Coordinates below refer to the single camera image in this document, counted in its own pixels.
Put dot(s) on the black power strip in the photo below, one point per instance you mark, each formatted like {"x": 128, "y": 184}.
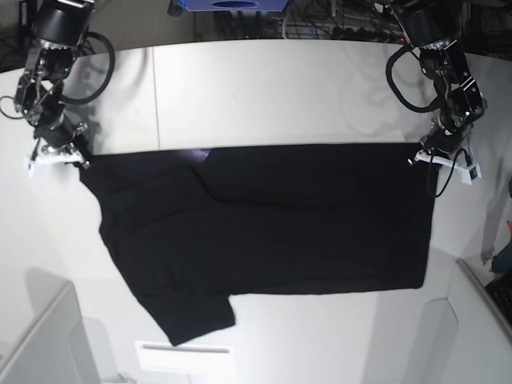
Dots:
{"x": 362, "y": 34}

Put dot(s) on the white slotted plate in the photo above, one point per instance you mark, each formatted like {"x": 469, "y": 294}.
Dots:
{"x": 188, "y": 359}

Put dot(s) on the black T-shirt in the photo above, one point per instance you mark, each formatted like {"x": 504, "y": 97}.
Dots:
{"x": 187, "y": 232}

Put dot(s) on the white cabinet right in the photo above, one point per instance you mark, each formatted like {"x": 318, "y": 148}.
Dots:
{"x": 462, "y": 338}

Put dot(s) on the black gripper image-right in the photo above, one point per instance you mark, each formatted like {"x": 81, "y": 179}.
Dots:
{"x": 445, "y": 136}

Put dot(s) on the teal orange tool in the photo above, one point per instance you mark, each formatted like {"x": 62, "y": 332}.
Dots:
{"x": 502, "y": 262}

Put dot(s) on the black keyboard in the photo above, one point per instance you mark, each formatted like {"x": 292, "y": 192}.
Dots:
{"x": 500, "y": 291}

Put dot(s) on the white cabinet left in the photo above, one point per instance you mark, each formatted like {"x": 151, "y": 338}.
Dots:
{"x": 55, "y": 349}

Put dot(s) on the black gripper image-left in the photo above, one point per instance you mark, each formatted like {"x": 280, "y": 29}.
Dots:
{"x": 61, "y": 134}

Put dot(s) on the blue box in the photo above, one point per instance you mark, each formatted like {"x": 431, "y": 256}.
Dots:
{"x": 217, "y": 5}

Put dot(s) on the white cabinet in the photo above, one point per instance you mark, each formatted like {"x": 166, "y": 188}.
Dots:
{"x": 462, "y": 338}
{"x": 55, "y": 349}

